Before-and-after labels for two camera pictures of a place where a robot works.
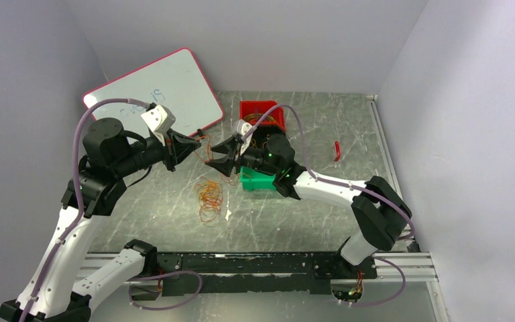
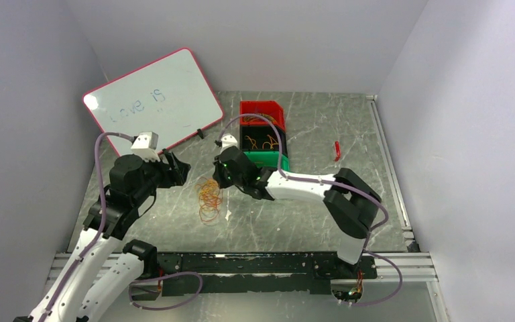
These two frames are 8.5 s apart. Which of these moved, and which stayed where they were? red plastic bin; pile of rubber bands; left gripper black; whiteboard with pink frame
Moved: left gripper black
Stayed: pile of rubber bands; red plastic bin; whiteboard with pink frame
